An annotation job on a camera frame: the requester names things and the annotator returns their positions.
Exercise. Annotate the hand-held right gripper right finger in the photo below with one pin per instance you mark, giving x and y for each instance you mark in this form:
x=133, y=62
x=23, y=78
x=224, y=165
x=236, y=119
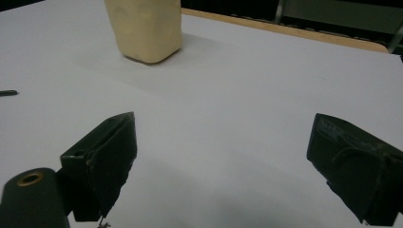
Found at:
x=355, y=164

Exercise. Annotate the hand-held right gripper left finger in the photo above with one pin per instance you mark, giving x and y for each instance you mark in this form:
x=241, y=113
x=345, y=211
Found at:
x=107, y=158

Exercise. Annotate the black pen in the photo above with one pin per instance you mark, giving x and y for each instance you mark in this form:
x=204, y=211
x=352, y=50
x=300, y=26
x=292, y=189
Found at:
x=8, y=93

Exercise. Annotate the cream square pen holder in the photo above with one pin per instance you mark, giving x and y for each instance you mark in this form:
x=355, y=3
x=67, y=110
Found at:
x=145, y=28

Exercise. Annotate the white table mat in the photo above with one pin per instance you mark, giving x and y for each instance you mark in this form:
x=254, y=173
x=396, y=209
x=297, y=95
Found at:
x=221, y=95

